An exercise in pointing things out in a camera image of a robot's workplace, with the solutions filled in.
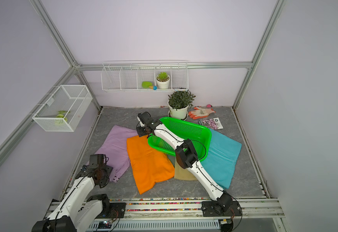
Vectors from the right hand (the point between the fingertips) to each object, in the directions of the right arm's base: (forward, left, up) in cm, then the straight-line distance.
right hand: (141, 129), depth 101 cm
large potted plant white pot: (+13, -26, +13) cm, 32 cm away
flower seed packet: (+7, -54, -4) cm, 54 cm away
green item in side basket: (-9, +36, +26) cm, 45 cm away
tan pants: (-31, -28, -2) cm, 41 cm away
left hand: (-29, +15, -4) cm, 33 cm away
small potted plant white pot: (+19, -16, +28) cm, 37 cm away
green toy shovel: (+23, -4, +21) cm, 31 cm away
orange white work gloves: (+20, -45, -4) cm, 49 cm away
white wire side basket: (-2, +40, +22) cm, 46 cm away
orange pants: (-25, -8, -3) cm, 27 cm away
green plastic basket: (-6, -41, 0) cm, 42 cm away
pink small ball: (+29, -53, -6) cm, 61 cm away
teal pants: (-24, -52, -3) cm, 57 cm away
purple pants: (-13, +16, -3) cm, 21 cm away
